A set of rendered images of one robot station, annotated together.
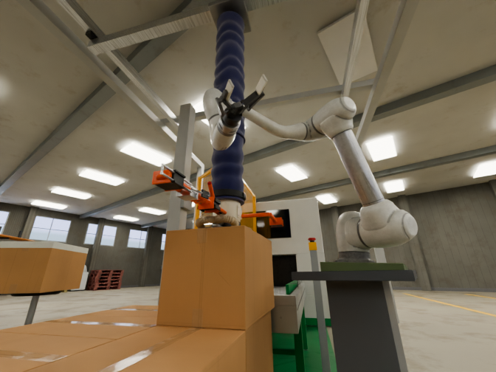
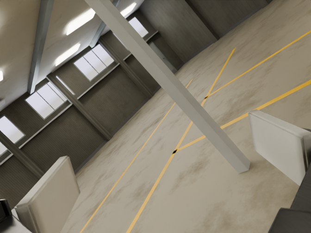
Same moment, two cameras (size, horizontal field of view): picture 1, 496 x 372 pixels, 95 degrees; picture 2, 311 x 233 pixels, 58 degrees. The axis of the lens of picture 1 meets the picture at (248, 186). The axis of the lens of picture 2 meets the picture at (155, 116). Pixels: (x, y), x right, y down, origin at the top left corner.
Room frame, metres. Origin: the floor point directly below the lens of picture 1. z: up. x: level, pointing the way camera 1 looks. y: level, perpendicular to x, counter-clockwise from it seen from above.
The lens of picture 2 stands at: (0.74, 0.09, 1.40)
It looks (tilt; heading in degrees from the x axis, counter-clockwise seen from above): 9 degrees down; 206
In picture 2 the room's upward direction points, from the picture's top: 42 degrees counter-clockwise
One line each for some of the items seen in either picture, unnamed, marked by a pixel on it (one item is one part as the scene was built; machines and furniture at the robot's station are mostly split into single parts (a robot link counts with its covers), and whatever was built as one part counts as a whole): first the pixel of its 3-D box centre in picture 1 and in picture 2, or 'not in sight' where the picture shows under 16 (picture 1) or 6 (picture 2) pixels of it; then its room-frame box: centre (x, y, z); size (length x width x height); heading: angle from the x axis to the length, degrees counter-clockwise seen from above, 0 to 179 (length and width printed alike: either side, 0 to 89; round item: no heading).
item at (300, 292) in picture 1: (300, 296); not in sight; (2.75, -0.56, 0.50); 2.31 x 0.05 x 0.19; 166
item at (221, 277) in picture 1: (226, 273); not in sight; (1.34, 0.12, 0.75); 0.60 x 0.40 x 0.40; 163
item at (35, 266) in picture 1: (44, 267); not in sight; (2.24, 1.91, 0.82); 0.60 x 0.40 x 0.40; 9
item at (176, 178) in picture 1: (188, 184); not in sight; (0.82, 0.23, 1.07); 0.31 x 0.03 x 0.05; 165
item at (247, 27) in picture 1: (230, 18); not in sight; (1.34, 0.13, 2.85); 0.30 x 0.30 x 0.05; 76
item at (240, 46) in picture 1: (229, 71); not in sight; (1.35, 0.13, 2.22); 0.24 x 0.24 x 1.25
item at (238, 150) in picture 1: (228, 131); not in sight; (1.35, 0.13, 1.67); 0.22 x 0.22 x 1.04
